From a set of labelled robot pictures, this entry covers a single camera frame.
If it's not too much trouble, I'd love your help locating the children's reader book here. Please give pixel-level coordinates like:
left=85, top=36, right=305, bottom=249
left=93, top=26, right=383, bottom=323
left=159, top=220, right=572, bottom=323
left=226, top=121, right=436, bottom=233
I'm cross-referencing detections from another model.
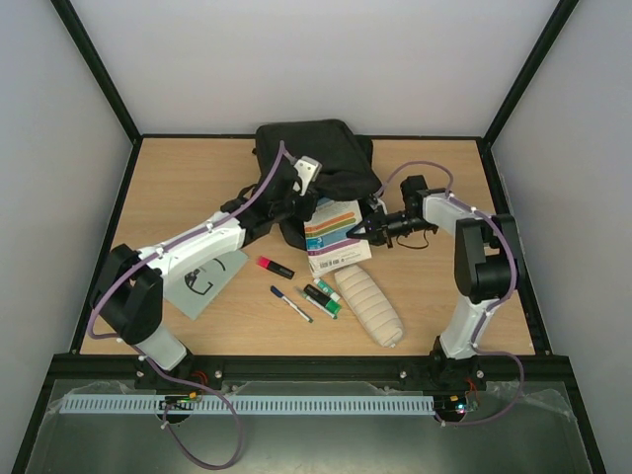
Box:
left=304, top=197, right=372, bottom=277

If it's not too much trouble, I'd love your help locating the black student bag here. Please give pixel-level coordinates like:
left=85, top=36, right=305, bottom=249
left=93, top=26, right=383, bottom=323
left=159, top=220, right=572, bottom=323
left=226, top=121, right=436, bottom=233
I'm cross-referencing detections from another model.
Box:
left=237, top=118, right=381, bottom=250

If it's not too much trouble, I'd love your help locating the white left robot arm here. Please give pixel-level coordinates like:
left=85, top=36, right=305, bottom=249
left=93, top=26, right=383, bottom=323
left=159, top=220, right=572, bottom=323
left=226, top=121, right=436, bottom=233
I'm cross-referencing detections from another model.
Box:
left=86, top=171, right=318, bottom=371

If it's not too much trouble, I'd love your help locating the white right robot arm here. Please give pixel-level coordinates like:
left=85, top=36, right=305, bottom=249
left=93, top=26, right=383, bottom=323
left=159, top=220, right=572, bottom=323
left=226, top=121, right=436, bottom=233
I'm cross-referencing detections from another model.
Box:
left=347, top=189, right=524, bottom=387

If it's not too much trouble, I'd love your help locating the white green glue stick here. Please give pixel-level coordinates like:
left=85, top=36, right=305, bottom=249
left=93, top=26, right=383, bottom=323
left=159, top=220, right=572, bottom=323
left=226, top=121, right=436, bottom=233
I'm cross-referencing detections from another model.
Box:
left=313, top=278, right=341, bottom=302

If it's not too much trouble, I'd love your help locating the red highlighter marker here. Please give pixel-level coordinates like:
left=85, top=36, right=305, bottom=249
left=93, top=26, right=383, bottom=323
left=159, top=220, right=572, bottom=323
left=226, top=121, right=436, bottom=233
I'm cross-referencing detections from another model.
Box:
left=257, top=256, right=295, bottom=279

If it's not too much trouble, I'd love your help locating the beige fabric pencil case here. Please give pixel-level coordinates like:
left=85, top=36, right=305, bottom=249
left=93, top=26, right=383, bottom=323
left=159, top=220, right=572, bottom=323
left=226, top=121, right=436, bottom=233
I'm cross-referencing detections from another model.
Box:
left=334, top=265, right=405, bottom=348

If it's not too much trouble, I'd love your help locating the green capped thin pen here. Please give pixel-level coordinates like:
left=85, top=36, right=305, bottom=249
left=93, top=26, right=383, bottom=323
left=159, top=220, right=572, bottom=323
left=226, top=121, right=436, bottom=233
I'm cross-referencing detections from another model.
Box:
left=296, top=288, right=338, bottom=320

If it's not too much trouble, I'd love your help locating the blue capped pen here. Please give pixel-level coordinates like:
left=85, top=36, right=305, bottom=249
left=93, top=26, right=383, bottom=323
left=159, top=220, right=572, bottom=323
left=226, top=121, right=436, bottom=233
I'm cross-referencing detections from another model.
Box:
left=270, top=285, right=313, bottom=323

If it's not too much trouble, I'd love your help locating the grey booklet with G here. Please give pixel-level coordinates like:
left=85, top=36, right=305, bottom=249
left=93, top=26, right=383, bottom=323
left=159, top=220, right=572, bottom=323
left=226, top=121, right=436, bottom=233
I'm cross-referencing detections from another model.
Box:
left=165, top=251, right=248, bottom=321

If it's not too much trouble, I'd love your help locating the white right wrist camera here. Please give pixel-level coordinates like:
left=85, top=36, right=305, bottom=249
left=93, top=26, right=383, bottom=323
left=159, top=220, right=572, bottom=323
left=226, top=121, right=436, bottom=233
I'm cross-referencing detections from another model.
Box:
left=366, top=196, right=388, bottom=214

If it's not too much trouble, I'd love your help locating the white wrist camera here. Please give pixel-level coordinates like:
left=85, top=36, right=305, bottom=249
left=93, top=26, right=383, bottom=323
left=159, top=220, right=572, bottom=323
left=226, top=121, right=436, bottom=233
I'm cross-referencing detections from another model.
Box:
left=366, top=196, right=388, bottom=214
left=293, top=156, right=322, bottom=196

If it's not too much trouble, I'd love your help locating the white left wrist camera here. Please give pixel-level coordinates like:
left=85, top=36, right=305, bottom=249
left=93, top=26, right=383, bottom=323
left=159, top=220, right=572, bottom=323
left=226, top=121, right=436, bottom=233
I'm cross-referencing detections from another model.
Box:
left=293, top=156, right=322, bottom=196

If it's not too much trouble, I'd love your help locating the light blue cable duct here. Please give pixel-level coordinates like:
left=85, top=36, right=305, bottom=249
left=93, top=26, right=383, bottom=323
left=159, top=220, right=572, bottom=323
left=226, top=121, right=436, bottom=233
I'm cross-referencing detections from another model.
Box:
left=59, top=394, right=435, bottom=416

